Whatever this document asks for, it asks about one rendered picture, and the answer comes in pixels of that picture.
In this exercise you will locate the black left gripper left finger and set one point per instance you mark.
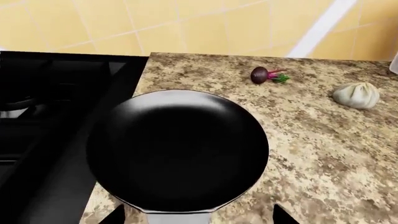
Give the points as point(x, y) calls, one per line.
point(114, 217)

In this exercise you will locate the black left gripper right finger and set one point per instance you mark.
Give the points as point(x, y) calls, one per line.
point(282, 216)

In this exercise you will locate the white dumpling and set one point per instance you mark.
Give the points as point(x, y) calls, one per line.
point(357, 95)

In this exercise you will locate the dark red beet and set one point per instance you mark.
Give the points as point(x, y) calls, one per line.
point(259, 75)

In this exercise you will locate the black frying pan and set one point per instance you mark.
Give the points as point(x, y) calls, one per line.
point(177, 151)

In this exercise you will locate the black stovetop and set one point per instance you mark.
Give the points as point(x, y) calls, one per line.
point(53, 121)

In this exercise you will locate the white container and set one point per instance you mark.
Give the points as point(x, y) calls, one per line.
point(394, 63)

